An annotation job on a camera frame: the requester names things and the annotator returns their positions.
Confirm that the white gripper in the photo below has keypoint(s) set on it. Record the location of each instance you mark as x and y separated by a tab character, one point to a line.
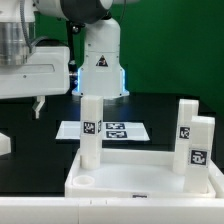
45	73

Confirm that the white desk top tray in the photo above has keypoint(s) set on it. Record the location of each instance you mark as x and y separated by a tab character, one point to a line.
135	174

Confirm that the white marker sheet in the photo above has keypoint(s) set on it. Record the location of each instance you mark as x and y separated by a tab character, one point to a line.
115	131

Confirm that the black camera stand pole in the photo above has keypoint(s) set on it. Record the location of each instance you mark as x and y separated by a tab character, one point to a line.
71	40

